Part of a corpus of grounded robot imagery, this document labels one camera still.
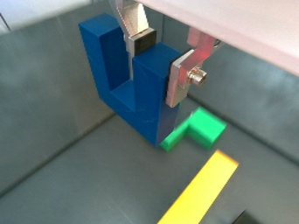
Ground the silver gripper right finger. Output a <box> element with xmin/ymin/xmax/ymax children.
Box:
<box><xmin>165</xmin><ymin>27</ymin><xmax>220</xmax><ymax>108</ymax></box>

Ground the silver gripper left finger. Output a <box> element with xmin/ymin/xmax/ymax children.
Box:
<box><xmin>108</xmin><ymin>0</ymin><xmax>157</xmax><ymax>56</ymax></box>

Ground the blue U-shaped block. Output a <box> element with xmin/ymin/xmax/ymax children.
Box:
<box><xmin>78</xmin><ymin>13</ymin><xmax>179</xmax><ymax>145</ymax></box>

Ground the green zigzag block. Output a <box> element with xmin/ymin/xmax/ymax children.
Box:
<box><xmin>160</xmin><ymin>108</ymin><xmax>227</xmax><ymax>151</ymax></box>

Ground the yellow long bar block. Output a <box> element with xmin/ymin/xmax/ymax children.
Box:
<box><xmin>156</xmin><ymin>150</ymin><xmax>239</xmax><ymax>224</ymax></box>

